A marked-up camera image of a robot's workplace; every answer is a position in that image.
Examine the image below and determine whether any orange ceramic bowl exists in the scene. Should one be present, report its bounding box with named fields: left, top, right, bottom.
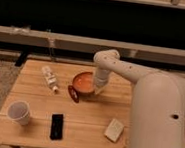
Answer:
left=72, top=72, right=94, bottom=94

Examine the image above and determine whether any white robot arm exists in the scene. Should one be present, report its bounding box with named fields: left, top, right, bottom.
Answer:
left=93, top=49, right=185, bottom=148

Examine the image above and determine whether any clear plastic bottle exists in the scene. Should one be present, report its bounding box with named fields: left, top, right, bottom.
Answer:
left=41, top=65, right=58, bottom=92

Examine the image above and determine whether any wooden table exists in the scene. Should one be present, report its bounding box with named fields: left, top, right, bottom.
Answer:
left=0, top=60, right=132, bottom=148

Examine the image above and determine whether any white sponge block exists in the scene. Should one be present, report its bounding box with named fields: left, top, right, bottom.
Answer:
left=104, top=118, right=124, bottom=142

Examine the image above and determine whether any black rectangular device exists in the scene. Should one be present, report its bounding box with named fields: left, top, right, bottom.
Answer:
left=50, top=114, right=64, bottom=140

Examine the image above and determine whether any white paper cup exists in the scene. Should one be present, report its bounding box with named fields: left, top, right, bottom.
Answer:
left=7, top=100, right=31, bottom=126

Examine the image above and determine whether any grey metal rail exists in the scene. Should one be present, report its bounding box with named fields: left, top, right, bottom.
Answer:
left=0, top=26, right=185, bottom=65

